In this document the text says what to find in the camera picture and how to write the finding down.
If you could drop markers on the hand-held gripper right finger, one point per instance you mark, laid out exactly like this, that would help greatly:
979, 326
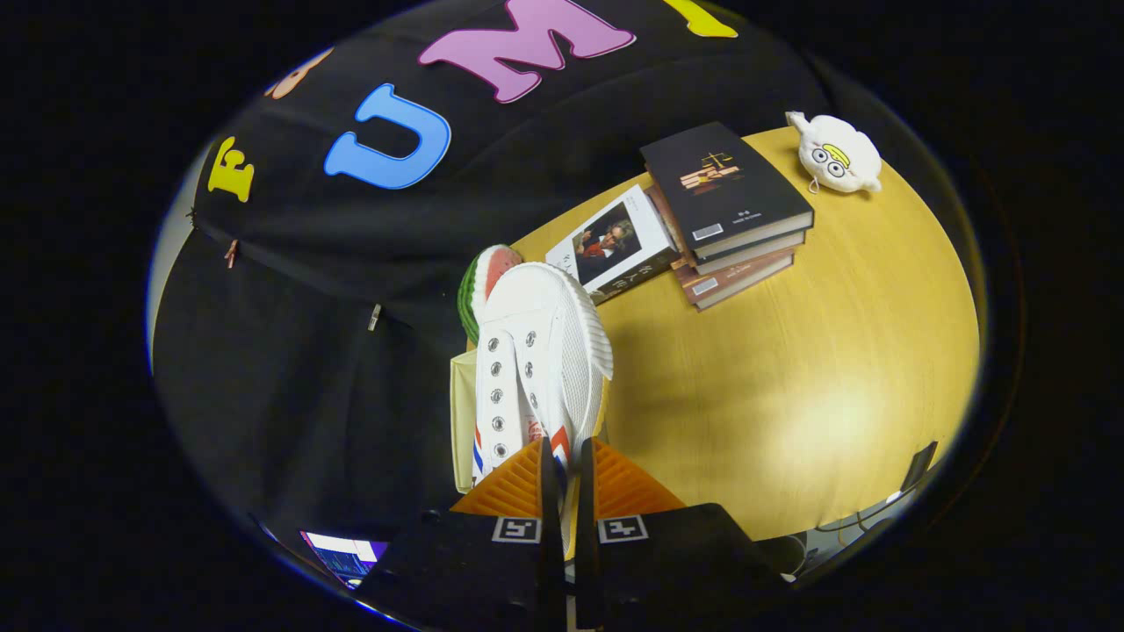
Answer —
586, 500

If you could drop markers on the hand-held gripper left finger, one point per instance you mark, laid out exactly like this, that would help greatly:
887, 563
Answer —
551, 491

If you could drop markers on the beige fabric storage box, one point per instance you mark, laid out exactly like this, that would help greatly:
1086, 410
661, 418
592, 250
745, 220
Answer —
464, 421

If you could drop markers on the white canvas shoe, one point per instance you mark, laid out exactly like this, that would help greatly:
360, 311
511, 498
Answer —
544, 333

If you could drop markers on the computer monitor screen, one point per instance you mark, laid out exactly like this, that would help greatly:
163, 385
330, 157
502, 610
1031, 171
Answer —
347, 553

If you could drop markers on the watermelon slice toy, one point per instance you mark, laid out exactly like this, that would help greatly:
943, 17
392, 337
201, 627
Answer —
492, 268

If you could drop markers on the silver cloth clip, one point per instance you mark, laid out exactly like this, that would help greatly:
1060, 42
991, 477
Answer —
374, 317

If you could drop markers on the brown cover book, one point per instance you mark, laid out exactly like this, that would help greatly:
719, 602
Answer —
738, 283

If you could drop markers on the white book with portrait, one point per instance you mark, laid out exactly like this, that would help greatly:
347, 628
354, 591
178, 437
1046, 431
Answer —
632, 237

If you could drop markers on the dark book with white pages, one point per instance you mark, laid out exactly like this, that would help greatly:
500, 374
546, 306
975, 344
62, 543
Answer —
755, 257

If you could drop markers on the dark flat panel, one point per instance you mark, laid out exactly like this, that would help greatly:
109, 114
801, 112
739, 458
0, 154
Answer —
919, 465

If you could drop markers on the black hardcover book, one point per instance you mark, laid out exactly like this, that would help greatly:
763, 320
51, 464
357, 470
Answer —
720, 184

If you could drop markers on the pink cloth clip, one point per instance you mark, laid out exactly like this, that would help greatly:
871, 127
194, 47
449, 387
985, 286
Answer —
231, 254

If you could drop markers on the white plush toy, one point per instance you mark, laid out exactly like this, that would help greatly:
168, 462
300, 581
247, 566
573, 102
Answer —
843, 158

